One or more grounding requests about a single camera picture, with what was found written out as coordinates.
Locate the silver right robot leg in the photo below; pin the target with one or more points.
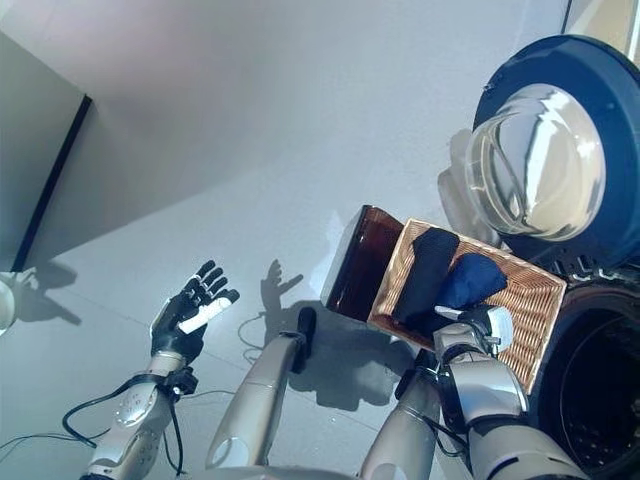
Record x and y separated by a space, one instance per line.
400 435

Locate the white counter cabinet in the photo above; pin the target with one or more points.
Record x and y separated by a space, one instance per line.
610 20

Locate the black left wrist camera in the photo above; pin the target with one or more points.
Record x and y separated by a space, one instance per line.
182 382

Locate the grey panel with dark edge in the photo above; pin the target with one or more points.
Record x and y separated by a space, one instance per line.
35 175

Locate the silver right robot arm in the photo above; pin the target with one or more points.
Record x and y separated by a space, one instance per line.
480 385

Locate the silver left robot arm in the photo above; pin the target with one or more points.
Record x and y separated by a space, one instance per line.
135 415

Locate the white round object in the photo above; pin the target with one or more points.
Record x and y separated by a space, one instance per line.
5 305

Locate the round glass washer door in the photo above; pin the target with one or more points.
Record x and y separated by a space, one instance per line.
620 150

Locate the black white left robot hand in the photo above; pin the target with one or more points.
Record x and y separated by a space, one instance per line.
175 320

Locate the large woven wicker basket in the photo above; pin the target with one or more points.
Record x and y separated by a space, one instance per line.
530 310

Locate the black cloth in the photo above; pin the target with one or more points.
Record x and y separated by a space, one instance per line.
425 270

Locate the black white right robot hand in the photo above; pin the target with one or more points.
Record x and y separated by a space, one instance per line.
500 325

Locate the blue cloth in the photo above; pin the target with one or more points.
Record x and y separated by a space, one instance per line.
475 280

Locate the dark grey washing machine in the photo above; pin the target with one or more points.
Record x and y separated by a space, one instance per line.
590 400

